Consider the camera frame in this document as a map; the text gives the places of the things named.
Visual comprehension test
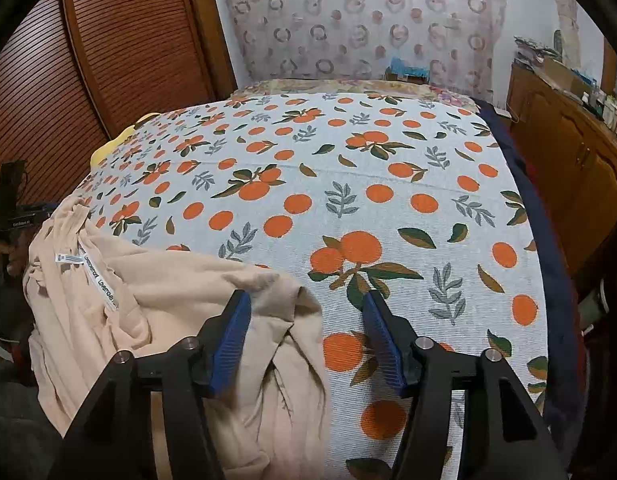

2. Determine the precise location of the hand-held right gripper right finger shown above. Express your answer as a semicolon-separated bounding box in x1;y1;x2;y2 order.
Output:
362;290;571;480

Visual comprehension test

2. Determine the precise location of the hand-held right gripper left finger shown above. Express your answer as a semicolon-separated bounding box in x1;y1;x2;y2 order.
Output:
48;290;252;480

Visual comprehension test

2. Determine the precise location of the beige printed t-shirt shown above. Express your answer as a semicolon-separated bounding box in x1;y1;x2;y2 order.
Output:
23;195;334;480

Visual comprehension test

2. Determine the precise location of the stack of folded clothes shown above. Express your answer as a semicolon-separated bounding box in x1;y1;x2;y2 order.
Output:
513;35;559;63

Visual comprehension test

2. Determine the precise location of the yellow plush toy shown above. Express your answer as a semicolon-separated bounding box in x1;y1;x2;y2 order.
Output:
90;114;154;168

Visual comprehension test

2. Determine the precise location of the wooden louvered wardrobe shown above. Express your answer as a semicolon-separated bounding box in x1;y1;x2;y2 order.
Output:
0;0;239;216

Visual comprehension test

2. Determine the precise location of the orange fruit print bedsheet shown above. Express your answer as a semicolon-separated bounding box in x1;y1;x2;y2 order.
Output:
71;91;551;480

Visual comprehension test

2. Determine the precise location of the navy blue blanket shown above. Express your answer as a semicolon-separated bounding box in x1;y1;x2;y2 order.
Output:
473;97;589;461

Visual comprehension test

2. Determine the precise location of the pale round container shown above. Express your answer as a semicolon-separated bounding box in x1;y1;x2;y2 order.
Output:
578;280;614;341

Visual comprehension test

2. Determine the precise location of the floral blanket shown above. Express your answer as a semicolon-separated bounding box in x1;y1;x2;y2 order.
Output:
228;76;481;113

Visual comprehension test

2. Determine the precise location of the wooden sideboard cabinet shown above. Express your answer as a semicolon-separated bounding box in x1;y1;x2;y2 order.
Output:
505;60;617;281

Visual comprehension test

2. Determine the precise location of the cardboard box with blue cloth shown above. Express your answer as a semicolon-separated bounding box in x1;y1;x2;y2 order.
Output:
385;55;431;86

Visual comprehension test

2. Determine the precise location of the open cardboard box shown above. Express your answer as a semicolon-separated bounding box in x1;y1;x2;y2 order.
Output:
538;56;594;93

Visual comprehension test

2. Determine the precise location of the circle patterned curtain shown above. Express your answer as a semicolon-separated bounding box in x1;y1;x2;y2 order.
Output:
221;0;506;98

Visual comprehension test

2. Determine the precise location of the beige window curtain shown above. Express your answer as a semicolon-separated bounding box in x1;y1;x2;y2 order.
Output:
551;0;581;58

